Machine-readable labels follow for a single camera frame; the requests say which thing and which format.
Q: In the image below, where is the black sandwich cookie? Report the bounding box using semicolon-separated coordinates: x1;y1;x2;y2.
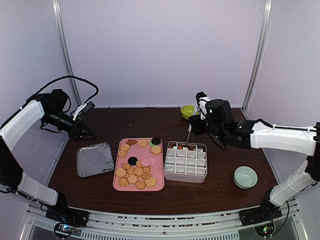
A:
127;156;138;166
151;137;161;146

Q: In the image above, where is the round dotted biscuit right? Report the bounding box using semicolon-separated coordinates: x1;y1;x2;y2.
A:
145;177;157;187

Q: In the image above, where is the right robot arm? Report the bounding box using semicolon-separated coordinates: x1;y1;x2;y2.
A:
189;92;320;221

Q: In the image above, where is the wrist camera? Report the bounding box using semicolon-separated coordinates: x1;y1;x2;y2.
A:
195;91;210;120
71;101;95;121

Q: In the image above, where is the plain round biscuit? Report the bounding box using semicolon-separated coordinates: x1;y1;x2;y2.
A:
135;180;146;190

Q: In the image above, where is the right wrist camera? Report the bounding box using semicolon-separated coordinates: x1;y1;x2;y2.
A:
195;91;210;120

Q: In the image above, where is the round dotted biscuit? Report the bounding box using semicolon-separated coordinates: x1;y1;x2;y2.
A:
145;177;157;187
150;145;162;155

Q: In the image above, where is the round dotted biscuit far left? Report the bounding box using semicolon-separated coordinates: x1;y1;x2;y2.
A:
150;145;162;155

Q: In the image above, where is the black sandwich cookie far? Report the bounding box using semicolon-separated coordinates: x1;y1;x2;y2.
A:
151;137;161;146

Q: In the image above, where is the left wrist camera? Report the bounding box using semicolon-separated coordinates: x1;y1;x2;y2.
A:
71;101;95;121

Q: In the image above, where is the brown flower cookie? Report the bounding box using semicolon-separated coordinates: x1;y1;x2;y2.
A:
126;139;138;146

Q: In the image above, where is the right aluminium corner post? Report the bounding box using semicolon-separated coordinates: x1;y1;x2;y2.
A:
241;0;273;115

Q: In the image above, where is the pink sandwich cookie upper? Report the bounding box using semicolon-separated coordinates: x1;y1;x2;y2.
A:
149;158;157;166

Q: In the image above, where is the black sandwich cookie middle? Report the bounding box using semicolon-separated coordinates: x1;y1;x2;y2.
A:
127;156;138;166

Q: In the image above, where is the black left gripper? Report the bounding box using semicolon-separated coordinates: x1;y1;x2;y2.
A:
43;109;97;141

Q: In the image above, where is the aluminium corner post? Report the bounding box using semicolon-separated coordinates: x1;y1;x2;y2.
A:
241;0;273;115
52;0;82;106

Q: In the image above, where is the clear plastic box lid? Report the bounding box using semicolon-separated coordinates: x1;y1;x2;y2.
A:
76;142;115;178

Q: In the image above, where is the left aluminium corner post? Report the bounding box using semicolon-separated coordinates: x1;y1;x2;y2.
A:
52;0;82;106

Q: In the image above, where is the lilac divided storage box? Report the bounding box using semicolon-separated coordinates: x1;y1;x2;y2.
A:
164;141;208;183

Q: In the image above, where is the pink sandwich cookie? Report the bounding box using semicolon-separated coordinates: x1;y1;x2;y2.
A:
149;158;157;166
141;158;151;167

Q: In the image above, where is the pink sandwich cookie lower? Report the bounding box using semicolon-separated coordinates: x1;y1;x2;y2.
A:
141;158;151;167

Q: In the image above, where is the pale celadon ceramic bowl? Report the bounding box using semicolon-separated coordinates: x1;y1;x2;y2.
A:
233;166;258;190

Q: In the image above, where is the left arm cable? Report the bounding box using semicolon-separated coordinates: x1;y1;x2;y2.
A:
24;75;99;111

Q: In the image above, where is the swirl butter cookie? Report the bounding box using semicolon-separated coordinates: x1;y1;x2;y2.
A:
118;177;130;188

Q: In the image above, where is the green plastic bowl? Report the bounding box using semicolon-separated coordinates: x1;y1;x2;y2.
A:
180;105;196;120

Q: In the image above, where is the pink plastic tray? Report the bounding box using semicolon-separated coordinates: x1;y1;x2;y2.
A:
113;137;165;192

